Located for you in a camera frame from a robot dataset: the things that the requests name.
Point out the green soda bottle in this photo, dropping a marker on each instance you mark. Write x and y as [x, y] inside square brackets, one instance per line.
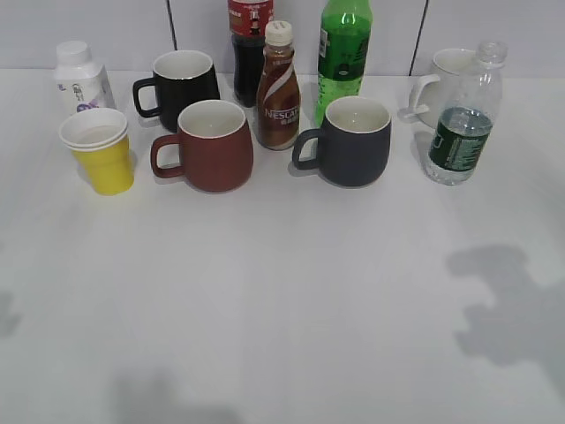
[345, 30]

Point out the white yogurt drink bottle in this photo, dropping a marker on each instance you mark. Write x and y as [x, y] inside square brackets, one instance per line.
[82, 83]

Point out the red ceramic mug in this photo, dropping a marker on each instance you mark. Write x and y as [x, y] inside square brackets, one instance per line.
[214, 147]

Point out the white ceramic mug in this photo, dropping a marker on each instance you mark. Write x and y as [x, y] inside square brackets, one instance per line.
[431, 92]

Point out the clear water bottle green label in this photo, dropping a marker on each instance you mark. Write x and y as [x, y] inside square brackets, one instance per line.
[468, 116]

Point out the brown Nescafe coffee bottle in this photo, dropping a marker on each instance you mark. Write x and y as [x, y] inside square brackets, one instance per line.
[278, 97]

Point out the yellow paper cup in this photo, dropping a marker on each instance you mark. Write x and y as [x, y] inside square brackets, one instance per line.
[99, 141]

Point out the dark grey ceramic mug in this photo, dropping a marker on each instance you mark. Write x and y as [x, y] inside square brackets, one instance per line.
[351, 147]

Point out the black ceramic mug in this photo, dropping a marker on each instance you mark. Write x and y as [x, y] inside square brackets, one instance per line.
[180, 78]

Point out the cola bottle red label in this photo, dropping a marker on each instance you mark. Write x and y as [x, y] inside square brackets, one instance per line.
[248, 20]

